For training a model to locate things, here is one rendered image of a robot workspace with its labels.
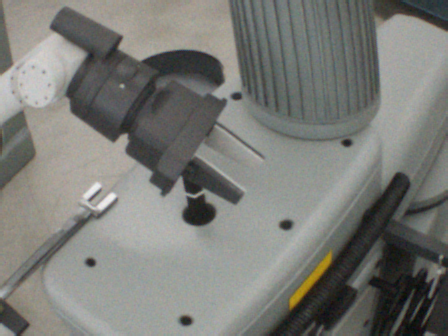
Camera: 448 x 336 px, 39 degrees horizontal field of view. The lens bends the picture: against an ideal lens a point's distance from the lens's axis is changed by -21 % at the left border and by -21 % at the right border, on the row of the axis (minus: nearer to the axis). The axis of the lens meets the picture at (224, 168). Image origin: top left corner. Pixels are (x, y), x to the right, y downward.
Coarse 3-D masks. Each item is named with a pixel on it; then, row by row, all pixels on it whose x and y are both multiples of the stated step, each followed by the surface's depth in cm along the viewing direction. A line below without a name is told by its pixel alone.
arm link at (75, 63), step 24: (72, 24) 74; (96, 24) 74; (48, 48) 74; (72, 48) 76; (96, 48) 74; (24, 72) 73; (48, 72) 72; (72, 72) 75; (96, 72) 75; (24, 96) 76; (48, 96) 74; (72, 96) 76; (96, 96) 75
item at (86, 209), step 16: (96, 192) 90; (80, 208) 88; (96, 208) 88; (64, 224) 86; (80, 224) 86; (48, 240) 84; (64, 240) 85; (32, 256) 83; (48, 256) 83; (16, 272) 81; (32, 272) 81; (0, 288) 79; (16, 288) 79
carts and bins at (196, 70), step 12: (144, 60) 333; (156, 60) 335; (168, 60) 337; (180, 60) 337; (192, 60) 335; (204, 60) 332; (216, 60) 325; (168, 72) 341; (180, 72) 341; (192, 72) 340; (204, 72) 337; (216, 72) 329; (156, 84) 337; (192, 84) 333; (204, 84) 332; (216, 84) 331
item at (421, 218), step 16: (432, 176) 131; (416, 192) 129; (432, 192) 128; (416, 208) 128; (432, 208) 129; (416, 224) 127; (432, 224) 128; (384, 256) 132; (400, 256) 128; (416, 256) 126; (384, 272) 135; (400, 272) 131; (416, 272) 133; (432, 272) 143; (432, 304) 164; (400, 320) 144
